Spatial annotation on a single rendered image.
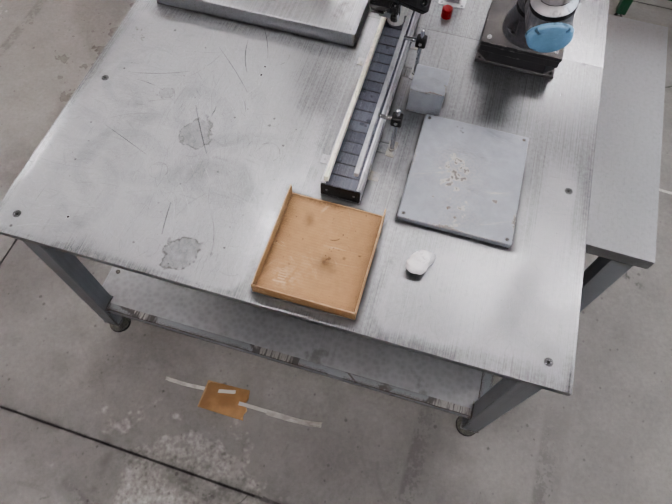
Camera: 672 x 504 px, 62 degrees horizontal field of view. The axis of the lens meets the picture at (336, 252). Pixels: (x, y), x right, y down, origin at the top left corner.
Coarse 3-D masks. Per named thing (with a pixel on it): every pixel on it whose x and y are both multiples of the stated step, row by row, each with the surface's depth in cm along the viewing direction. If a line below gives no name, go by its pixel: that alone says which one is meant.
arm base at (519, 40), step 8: (512, 8) 163; (512, 16) 161; (520, 16) 158; (504, 24) 165; (512, 24) 162; (520, 24) 160; (504, 32) 166; (512, 32) 164; (520, 32) 161; (512, 40) 164; (520, 40) 162; (528, 48) 164
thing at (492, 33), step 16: (496, 0) 172; (512, 0) 172; (496, 16) 169; (496, 32) 167; (480, 48) 168; (496, 48) 166; (512, 48) 164; (496, 64) 171; (512, 64) 169; (528, 64) 168; (544, 64) 166
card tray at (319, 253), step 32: (288, 192) 144; (288, 224) 144; (320, 224) 144; (352, 224) 144; (288, 256) 140; (320, 256) 140; (352, 256) 140; (256, 288) 133; (288, 288) 136; (320, 288) 136; (352, 288) 136
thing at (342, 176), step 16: (384, 32) 170; (400, 32) 170; (384, 48) 167; (384, 64) 164; (368, 80) 161; (384, 80) 161; (368, 96) 158; (368, 112) 156; (352, 128) 153; (368, 128) 153; (352, 144) 151; (336, 160) 148; (352, 160) 148; (336, 176) 146; (352, 176) 146
